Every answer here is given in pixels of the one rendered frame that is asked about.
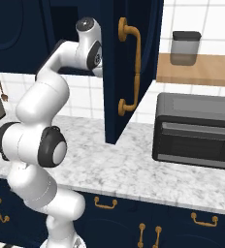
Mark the long brass cabinet door handle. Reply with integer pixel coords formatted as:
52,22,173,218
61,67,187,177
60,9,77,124
117,16,143,117

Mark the navy blue wall cabinet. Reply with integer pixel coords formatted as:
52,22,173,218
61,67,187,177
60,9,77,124
0,0,103,78

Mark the navy blue drawer front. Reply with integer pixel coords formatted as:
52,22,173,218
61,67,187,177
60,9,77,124
75,190,170,227
167,206,225,236

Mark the brass drawer handle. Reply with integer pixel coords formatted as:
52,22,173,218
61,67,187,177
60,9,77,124
93,196,118,210
190,211,219,228

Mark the brown hanging utensil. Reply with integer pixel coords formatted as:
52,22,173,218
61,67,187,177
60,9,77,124
0,72,9,103

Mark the grey jar with black lid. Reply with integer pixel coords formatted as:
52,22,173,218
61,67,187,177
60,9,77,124
169,30,203,67

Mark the brass base cabinet handle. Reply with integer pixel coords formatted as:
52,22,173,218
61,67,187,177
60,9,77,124
0,197,11,224
137,222,147,248
151,225,163,248

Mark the wooden wall shelf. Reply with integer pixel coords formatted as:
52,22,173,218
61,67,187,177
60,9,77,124
155,52,225,88

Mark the black microwave oven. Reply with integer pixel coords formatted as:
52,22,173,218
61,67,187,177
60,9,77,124
151,92,225,171

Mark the navy blue open cabinet door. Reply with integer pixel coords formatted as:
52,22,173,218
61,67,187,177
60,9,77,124
99,0,165,145

